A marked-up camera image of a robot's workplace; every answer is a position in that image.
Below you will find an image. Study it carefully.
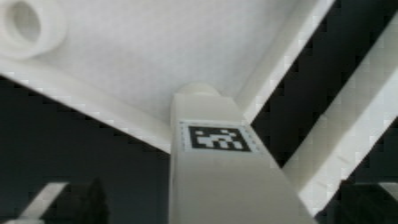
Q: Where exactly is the white desk top panel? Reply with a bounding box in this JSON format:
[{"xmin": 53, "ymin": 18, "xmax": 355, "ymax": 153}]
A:
[{"xmin": 0, "ymin": 0, "xmax": 336, "ymax": 150}]

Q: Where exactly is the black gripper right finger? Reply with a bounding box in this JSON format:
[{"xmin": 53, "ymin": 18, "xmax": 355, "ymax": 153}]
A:
[{"xmin": 316, "ymin": 182, "xmax": 398, "ymax": 224}]

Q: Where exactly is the white U-shaped obstacle fence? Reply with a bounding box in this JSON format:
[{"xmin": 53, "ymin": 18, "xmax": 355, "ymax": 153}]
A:
[{"xmin": 283, "ymin": 11, "xmax": 398, "ymax": 216}]

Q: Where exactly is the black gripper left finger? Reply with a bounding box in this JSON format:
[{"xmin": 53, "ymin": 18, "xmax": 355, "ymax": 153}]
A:
[{"xmin": 13, "ymin": 178, "xmax": 112, "ymax": 224}]

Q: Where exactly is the white desk leg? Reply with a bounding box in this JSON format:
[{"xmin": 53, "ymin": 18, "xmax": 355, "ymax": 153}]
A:
[{"xmin": 169, "ymin": 83, "xmax": 316, "ymax": 224}]

